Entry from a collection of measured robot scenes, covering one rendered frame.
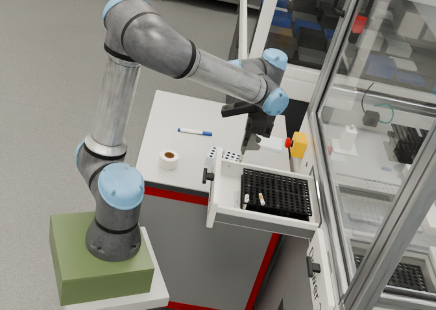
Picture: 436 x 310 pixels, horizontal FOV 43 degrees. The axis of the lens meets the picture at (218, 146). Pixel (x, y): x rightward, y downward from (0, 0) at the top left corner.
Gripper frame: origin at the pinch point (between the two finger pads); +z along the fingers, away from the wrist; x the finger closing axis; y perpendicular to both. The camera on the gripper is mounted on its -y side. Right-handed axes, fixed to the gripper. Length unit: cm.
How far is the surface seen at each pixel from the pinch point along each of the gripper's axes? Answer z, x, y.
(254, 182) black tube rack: 8.4, -4.5, 6.7
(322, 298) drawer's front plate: 10, -46, 29
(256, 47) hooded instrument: -5, 73, -1
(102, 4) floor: 92, 312, -134
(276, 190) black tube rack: 8.5, -6.1, 14.0
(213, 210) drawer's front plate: 9.3, -22.1, -4.6
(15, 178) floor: 97, 69, -105
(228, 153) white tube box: 18.4, 23.0, -3.2
